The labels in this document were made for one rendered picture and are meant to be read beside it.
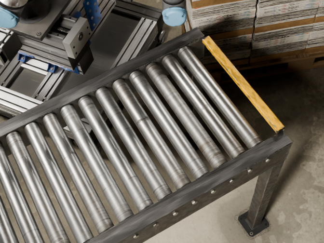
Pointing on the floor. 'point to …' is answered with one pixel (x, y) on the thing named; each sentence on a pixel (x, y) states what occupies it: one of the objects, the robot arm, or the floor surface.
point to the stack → (264, 50)
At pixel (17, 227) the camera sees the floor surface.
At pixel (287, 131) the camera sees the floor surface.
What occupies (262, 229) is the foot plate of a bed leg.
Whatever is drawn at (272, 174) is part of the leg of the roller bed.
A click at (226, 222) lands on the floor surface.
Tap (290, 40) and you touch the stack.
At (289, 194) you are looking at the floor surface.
